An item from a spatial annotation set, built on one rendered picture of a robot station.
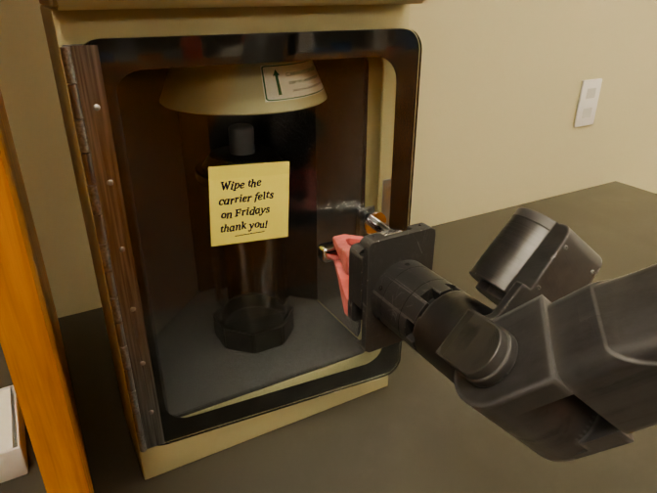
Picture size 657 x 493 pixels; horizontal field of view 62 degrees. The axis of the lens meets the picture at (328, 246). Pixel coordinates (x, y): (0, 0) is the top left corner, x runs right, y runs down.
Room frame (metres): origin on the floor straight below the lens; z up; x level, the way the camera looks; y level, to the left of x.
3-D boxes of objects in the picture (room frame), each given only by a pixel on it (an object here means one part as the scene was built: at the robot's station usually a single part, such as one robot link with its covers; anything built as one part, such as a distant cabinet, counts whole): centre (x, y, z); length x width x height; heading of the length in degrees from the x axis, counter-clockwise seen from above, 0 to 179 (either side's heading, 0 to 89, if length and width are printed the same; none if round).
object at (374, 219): (0.49, -0.03, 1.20); 0.10 x 0.05 x 0.03; 115
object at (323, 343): (0.49, 0.05, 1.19); 0.30 x 0.01 x 0.40; 115
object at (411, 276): (0.37, -0.07, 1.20); 0.07 x 0.07 x 0.10; 29
